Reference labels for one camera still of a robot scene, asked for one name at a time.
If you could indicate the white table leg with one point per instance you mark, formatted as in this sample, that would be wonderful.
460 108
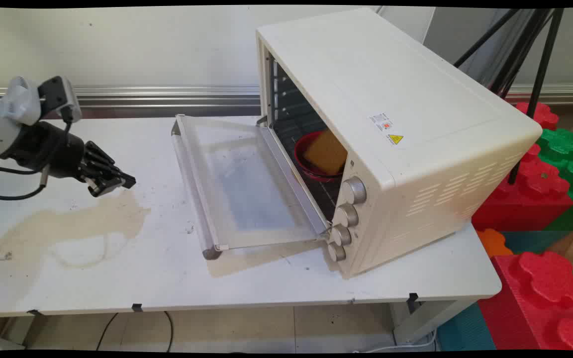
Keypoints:
430 318

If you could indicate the aluminium wall rail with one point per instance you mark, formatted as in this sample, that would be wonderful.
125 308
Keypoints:
167 94

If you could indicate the large red foam block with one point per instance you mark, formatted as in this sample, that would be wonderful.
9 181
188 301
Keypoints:
540 298

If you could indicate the green foam block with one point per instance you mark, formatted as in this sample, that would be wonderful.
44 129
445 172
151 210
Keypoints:
562 144

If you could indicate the small red foam block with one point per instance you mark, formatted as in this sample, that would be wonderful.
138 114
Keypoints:
542 115

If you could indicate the teal foam mat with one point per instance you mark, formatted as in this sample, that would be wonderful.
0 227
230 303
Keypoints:
465 330

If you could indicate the red bowl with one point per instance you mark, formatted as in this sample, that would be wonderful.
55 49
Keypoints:
299 148

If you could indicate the white label sticker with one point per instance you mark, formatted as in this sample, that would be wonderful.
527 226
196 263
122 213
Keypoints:
380 122

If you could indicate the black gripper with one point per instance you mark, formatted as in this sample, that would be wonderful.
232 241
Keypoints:
50 149

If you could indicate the orange foam block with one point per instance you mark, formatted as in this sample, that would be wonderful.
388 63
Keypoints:
493 242

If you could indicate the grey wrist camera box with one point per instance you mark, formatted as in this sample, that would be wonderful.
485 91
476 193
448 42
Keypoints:
58 97

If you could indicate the cream toaster oven body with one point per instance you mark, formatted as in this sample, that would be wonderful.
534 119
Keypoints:
391 74

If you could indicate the silver oven knob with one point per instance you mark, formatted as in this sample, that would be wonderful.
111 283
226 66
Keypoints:
347 215
341 234
354 190
336 252

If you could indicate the black tripod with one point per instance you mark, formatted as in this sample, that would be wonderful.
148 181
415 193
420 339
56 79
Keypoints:
545 59

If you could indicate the yellow warning sticker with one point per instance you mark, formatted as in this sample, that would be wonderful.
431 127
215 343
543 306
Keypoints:
395 139

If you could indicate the yellow sponge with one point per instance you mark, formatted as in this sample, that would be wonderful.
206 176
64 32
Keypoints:
326 151

